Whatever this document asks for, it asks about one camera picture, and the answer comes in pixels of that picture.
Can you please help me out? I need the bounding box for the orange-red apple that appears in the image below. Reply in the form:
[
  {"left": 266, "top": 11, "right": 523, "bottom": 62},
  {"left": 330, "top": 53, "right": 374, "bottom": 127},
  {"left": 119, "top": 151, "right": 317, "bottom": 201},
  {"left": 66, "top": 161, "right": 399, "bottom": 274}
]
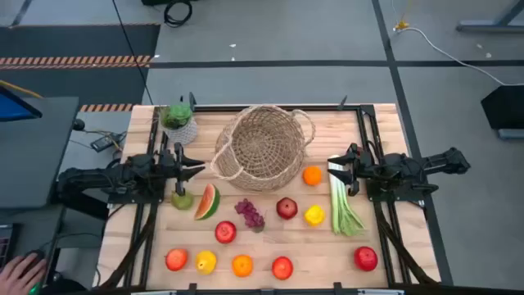
[
  {"left": 165, "top": 247, "right": 189, "bottom": 272},
  {"left": 271, "top": 256, "right": 295, "bottom": 281}
]

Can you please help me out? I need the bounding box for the orange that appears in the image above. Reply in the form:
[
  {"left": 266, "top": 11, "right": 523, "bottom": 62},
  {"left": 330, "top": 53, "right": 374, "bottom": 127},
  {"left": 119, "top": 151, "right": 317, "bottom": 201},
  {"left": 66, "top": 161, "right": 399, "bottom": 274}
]
[
  {"left": 231, "top": 254, "right": 255, "bottom": 279},
  {"left": 302, "top": 165, "right": 323, "bottom": 187}
]

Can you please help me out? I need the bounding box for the monitor with blue screen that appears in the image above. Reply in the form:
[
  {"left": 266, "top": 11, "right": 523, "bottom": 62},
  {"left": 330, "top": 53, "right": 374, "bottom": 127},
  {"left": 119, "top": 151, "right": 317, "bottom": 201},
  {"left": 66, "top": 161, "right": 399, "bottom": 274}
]
[{"left": 0, "top": 84, "right": 44, "bottom": 123}]

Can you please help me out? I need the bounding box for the dark grey side desk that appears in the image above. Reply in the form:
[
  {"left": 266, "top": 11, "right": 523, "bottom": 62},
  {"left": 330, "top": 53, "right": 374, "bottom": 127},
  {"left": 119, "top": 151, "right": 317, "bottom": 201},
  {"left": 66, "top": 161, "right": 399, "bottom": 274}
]
[{"left": 0, "top": 96, "right": 81, "bottom": 210}]

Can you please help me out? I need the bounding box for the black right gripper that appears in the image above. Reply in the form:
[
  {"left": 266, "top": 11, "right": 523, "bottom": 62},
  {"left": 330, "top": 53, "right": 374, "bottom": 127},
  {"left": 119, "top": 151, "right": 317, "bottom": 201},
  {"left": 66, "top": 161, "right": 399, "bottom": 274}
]
[{"left": 327, "top": 143, "right": 373, "bottom": 197}]

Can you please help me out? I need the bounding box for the black keyboard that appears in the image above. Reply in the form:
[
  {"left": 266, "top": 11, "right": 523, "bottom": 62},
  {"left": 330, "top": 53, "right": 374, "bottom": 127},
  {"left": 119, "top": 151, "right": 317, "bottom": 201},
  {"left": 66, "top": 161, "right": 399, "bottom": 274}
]
[{"left": 0, "top": 223, "right": 16, "bottom": 271}]

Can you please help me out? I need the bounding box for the black computer mouse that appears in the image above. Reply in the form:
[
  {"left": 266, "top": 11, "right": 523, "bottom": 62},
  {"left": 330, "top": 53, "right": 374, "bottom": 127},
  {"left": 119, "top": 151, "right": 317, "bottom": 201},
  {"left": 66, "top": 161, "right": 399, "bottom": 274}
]
[{"left": 24, "top": 248, "right": 47, "bottom": 267}]

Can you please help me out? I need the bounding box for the white floor cable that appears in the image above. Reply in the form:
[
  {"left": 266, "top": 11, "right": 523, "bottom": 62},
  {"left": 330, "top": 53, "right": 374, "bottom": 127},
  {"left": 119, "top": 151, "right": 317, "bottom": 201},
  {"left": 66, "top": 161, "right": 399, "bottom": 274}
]
[{"left": 392, "top": 25, "right": 524, "bottom": 87}]

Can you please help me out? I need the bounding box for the black hanging cable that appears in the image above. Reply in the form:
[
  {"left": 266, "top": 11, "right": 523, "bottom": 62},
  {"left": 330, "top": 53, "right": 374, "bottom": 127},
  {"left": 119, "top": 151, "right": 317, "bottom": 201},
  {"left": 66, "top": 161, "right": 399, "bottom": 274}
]
[{"left": 111, "top": 0, "right": 154, "bottom": 107}]

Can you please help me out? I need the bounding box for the black power adapter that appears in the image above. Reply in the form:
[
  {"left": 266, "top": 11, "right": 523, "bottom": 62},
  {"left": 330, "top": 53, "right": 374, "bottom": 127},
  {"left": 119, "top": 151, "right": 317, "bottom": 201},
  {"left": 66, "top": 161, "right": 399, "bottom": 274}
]
[{"left": 90, "top": 133, "right": 126, "bottom": 152}]

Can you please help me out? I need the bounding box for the coiled black floor cable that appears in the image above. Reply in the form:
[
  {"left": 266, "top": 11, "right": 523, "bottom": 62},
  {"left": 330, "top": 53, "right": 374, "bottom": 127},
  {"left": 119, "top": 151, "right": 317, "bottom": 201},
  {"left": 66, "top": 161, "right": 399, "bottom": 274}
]
[{"left": 163, "top": 0, "right": 193, "bottom": 29}]

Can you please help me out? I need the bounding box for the yellow cable by monitor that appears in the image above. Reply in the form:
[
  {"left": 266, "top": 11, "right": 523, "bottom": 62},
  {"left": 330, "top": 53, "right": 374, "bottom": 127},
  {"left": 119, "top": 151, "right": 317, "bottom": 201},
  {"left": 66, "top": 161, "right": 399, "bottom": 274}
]
[{"left": 0, "top": 79, "right": 43, "bottom": 99}]

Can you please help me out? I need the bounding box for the person's hand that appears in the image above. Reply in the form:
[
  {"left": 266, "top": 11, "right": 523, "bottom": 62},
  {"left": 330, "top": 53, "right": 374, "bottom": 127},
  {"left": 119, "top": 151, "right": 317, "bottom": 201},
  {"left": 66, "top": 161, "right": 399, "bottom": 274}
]
[{"left": 0, "top": 253, "right": 48, "bottom": 295}]

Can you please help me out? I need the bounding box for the succulent in white patterned pot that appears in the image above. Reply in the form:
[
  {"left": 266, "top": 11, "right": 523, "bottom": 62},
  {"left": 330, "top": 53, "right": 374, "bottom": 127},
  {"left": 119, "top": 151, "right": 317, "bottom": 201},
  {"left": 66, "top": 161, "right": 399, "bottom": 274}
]
[{"left": 158, "top": 102, "right": 199, "bottom": 146}]

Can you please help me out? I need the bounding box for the purple grape bunch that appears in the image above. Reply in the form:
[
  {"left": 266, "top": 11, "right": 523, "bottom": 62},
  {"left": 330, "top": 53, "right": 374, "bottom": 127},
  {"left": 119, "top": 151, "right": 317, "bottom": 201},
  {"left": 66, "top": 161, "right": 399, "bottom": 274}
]
[{"left": 234, "top": 198, "right": 267, "bottom": 234}]

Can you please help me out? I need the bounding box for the yellow bell pepper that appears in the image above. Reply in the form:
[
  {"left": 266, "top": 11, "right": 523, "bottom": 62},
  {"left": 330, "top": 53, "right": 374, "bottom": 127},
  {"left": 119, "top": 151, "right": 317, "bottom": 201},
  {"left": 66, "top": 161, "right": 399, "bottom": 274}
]
[
  {"left": 303, "top": 204, "right": 327, "bottom": 227},
  {"left": 194, "top": 250, "right": 218, "bottom": 275}
]

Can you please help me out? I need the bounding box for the black box on floor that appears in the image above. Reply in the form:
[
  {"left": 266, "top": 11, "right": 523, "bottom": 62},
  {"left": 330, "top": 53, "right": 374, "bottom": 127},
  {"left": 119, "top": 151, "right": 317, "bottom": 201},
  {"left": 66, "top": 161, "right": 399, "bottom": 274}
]
[{"left": 481, "top": 84, "right": 524, "bottom": 131}]

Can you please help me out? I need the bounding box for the watermelon slice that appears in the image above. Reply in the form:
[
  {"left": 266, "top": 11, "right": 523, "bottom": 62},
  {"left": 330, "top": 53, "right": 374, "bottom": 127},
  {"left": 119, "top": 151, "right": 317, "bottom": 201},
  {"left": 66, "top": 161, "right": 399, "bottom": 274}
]
[{"left": 193, "top": 183, "right": 221, "bottom": 221}]

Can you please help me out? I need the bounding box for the red apple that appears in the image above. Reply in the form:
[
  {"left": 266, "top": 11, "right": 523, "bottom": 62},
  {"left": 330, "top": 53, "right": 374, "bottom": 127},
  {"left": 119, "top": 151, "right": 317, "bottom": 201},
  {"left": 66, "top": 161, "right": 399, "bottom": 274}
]
[
  {"left": 353, "top": 246, "right": 379, "bottom": 272},
  {"left": 215, "top": 220, "right": 237, "bottom": 244},
  {"left": 275, "top": 197, "right": 299, "bottom": 220}
]

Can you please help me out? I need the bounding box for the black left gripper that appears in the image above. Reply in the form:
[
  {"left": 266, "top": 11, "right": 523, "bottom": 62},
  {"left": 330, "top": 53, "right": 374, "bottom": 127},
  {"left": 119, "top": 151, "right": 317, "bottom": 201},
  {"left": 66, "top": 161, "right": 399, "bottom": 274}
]
[{"left": 157, "top": 142, "right": 206, "bottom": 197}]

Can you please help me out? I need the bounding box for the woven wicker basket with handles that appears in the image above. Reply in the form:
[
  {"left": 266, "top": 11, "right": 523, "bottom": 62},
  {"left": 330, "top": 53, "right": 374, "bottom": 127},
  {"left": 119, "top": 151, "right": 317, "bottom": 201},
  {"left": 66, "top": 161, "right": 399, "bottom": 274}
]
[{"left": 210, "top": 104, "right": 317, "bottom": 193}]

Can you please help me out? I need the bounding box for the pale green celery bunch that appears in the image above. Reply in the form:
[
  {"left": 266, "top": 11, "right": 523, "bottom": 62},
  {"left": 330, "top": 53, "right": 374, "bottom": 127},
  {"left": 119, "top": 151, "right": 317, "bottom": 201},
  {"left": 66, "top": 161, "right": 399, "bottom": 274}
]
[{"left": 327, "top": 154, "right": 367, "bottom": 237}]

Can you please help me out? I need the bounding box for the black hazard-striped floor mat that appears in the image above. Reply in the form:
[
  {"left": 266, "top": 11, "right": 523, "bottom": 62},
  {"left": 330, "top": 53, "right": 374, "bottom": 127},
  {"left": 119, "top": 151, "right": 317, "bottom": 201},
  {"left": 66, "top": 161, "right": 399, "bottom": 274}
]
[{"left": 0, "top": 23, "right": 161, "bottom": 112}]

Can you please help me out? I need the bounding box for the black sleeved cable bundle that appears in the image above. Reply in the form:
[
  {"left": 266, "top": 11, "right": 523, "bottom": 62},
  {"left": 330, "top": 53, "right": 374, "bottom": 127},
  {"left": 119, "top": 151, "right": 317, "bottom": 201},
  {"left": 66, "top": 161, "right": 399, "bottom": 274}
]
[
  {"left": 375, "top": 212, "right": 438, "bottom": 286},
  {"left": 100, "top": 202, "right": 159, "bottom": 288}
]

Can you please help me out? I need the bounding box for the green pear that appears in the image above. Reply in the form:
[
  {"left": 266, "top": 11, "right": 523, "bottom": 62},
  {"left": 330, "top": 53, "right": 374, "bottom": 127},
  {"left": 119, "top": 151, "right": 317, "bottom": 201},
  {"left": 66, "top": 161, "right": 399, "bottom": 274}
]
[{"left": 170, "top": 190, "right": 196, "bottom": 211}]

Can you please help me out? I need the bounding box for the grey metal floor frame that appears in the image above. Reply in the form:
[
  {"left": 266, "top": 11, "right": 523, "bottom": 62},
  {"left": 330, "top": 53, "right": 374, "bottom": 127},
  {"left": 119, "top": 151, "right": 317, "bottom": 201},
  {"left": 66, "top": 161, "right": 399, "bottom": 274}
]
[{"left": 456, "top": 0, "right": 524, "bottom": 33}]

